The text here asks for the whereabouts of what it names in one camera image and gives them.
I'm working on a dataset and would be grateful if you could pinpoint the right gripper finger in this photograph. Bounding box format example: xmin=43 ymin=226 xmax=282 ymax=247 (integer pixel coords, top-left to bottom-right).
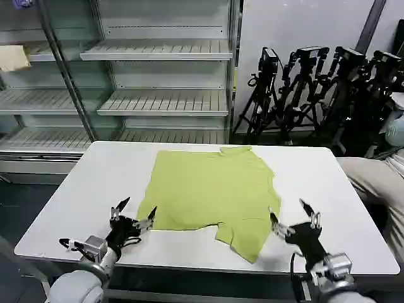
xmin=299 ymin=198 xmax=323 ymax=229
xmin=270 ymin=213 xmax=296 ymax=238

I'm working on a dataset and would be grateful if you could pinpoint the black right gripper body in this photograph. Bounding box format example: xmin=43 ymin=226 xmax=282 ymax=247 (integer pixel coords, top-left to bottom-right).
xmin=285 ymin=222 xmax=330 ymax=263

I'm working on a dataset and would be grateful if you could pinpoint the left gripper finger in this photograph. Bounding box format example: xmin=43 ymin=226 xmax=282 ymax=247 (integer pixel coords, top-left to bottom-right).
xmin=110 ymin=197 xmax=131 ymax=222
xmin=132 ymin=206 xmax=158 ymax=231

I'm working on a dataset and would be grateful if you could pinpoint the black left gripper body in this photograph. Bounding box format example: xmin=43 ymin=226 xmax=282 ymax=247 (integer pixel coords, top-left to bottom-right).
xmin=105 ymin=216 xmax=142 ymax=255

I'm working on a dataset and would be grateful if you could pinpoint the white table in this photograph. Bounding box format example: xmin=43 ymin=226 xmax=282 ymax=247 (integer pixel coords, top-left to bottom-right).
xmin=13 ymin=140 xmax=401 ymax=303

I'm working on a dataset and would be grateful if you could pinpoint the yellow-green t-shirt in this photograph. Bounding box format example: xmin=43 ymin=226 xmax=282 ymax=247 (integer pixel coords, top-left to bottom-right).
xmin=136 ymin=145 xmax=282 ymax=264

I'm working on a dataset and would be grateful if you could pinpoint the person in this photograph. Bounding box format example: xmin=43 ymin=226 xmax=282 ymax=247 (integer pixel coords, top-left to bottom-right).
xmin=338 ymin=150 xmax=404 ymax=269

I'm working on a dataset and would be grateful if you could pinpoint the pale green white object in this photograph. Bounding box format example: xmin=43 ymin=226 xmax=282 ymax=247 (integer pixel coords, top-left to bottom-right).
xmin=383 ymin=92 xmax=404 ymax=147

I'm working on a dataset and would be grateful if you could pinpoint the grey glass-sided shelf unit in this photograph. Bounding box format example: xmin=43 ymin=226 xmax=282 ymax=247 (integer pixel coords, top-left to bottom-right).
xmin=0 ymin=0 xmax=97 ymax=186

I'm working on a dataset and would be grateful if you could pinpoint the grey open shelf unit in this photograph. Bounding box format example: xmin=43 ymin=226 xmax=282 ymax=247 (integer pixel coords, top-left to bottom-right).
xmin=78 ymin=0 xmax=242 ymax=146

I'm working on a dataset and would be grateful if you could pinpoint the grey slanted pole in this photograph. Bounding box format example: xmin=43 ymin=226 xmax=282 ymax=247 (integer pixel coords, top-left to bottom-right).
xmin=355 ymin=0 xmax=388 ymax=56

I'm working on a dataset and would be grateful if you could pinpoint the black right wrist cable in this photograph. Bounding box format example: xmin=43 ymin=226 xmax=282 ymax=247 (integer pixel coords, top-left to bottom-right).
xmin=289 ymin=251 xmax=306 ymax=303

